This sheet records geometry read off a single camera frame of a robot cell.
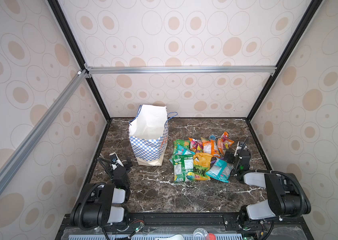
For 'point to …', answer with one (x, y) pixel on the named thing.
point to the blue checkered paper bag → (148, 132)
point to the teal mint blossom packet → (181, 150)
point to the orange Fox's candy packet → (211, 147)
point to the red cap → (212, 236)
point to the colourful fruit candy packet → (196, 145)
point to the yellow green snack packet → (202, 162)
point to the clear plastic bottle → (200, 234)
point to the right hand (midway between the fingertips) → (236, 150)
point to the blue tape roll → (212, 137)
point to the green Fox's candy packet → (183, 167)
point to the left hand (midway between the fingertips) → (120, 154)
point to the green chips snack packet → (185, 143)
